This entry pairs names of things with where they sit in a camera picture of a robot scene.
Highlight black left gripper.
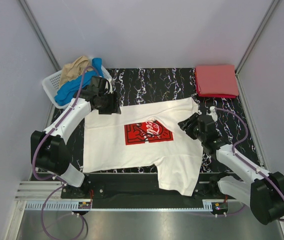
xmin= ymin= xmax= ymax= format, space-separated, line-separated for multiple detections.
xmin=98 ymin=91 xmax=121 ymax=115

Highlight white Coca-Cola t-shirt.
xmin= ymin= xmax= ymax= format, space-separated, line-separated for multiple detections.
xmin=83 ymin=97 xmax=203 ymax=196

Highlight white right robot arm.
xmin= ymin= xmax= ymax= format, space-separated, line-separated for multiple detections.
xmin=178 ymin=113 xmax=284 ymax=225

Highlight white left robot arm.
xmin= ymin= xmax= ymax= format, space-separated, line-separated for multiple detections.
xmin=31 ymin=76 xmax=121 ymax=198

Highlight blue t-shirt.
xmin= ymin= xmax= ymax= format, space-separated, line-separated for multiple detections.
xmin=55 ymin=58 xmax=102 ymax=105

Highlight folded pink t-shirt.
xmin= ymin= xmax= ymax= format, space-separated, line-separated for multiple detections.
xmin=195 ymin=64 xmax=239 ymax=96

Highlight beige t-shirt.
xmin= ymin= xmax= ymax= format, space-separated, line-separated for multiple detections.
xmin=59 ymin=55 xmax=94 ymax=88

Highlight white plastic basket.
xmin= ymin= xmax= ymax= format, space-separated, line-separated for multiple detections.
xmin=42 ymin=65 xmax=113 ymax=109

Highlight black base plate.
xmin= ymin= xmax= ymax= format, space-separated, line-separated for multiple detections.
xmin=61 ymin=173 xmax=225 ymax=203

